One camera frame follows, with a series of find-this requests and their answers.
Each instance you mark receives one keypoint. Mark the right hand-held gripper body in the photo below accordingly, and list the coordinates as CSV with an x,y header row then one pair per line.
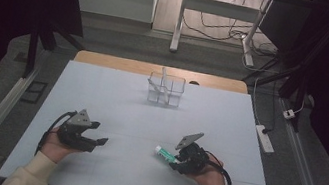
x,y
195,160

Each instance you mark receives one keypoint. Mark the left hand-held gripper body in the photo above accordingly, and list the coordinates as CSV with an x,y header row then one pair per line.
x,y
72,136

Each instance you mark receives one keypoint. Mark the green white glue stick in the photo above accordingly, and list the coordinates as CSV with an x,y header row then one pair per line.
x,y
165,154

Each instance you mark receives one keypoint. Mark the clear acrylic organizer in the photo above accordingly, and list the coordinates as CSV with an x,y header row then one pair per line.
x,y
174,90

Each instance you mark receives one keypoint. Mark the person's left hand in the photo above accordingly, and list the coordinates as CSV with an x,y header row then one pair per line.
x,y
53,150

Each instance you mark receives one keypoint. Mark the person's right hand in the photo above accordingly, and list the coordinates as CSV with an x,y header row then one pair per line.
x,y
212,180

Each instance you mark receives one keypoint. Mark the white table mat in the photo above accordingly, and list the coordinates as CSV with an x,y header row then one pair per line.
x,y
134,118

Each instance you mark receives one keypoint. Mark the dark table grommet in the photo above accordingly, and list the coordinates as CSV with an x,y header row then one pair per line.
x,y
193,83

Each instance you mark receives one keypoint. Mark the white power strip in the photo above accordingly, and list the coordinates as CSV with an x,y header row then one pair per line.
x,y
265,139

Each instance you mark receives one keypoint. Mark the black tripod stand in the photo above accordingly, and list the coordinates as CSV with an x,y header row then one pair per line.
x,y
32,50

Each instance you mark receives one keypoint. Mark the small white adapter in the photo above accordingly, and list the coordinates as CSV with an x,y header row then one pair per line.
x,y
289,114

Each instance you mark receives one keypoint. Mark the black metal stand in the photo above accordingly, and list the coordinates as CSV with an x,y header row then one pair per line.
x,y
293,80

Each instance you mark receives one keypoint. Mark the black floor socket frame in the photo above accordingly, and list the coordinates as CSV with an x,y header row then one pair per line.
x,y
34,91

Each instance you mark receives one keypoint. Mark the white desk frame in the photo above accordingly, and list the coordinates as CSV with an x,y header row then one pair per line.
x,y
220,8

